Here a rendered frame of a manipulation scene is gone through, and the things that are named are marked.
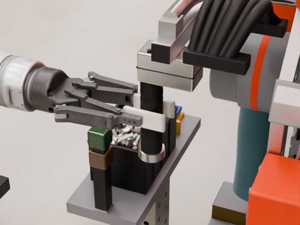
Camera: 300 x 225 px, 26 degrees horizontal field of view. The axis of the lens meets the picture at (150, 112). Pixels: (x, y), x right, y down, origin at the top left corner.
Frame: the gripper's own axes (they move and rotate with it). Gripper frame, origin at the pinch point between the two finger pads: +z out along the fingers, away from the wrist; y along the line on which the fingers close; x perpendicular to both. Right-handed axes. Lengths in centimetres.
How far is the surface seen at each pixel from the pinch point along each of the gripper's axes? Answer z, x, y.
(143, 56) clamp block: 0.1, 11.4, 2.5
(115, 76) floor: -72, -83, -137
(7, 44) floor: -130, -82, -144
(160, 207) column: -12, -54, -37
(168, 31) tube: 3.5, 15.7, 1.7
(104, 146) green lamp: -15.2, -19.9, -13.1
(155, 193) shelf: -8.5, -38.7, -24.1
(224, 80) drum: 9.0, 2.2, -10.6
